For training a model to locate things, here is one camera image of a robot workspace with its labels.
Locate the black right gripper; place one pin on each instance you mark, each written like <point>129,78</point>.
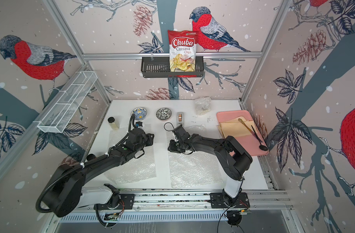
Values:
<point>170,145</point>

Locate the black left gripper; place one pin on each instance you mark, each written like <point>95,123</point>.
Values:
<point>150,140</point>

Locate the bubble wrap sheet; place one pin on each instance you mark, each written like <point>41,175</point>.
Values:
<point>136,169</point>
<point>193,169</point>
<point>202,105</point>

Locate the pink floral leaf bowl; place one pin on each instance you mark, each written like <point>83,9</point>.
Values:
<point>163,114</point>

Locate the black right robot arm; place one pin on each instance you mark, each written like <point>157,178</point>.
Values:
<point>233,158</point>

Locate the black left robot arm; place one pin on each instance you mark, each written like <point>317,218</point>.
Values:
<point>64,191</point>

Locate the blue yellow patterned bowl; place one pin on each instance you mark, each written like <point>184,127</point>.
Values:
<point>140,113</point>

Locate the glass jar black lid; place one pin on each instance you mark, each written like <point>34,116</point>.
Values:
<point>113,123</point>

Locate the gold spoon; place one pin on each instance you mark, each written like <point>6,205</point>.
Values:
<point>244,124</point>

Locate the pink plastic tray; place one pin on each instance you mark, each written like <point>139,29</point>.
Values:
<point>249,143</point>

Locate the red cassava chips bag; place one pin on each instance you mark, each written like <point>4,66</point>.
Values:
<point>182,51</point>

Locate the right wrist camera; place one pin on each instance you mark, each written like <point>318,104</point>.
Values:
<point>181,134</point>

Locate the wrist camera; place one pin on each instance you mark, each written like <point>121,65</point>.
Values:
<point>136,127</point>
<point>181,134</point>

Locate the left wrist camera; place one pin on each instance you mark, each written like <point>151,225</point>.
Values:
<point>136,127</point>

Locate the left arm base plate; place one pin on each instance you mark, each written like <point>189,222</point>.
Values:
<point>119,202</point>

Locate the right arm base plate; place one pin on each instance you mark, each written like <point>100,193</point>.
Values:
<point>223,200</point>

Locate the white mesh wall shelf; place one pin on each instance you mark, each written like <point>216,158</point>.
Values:
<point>59,116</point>

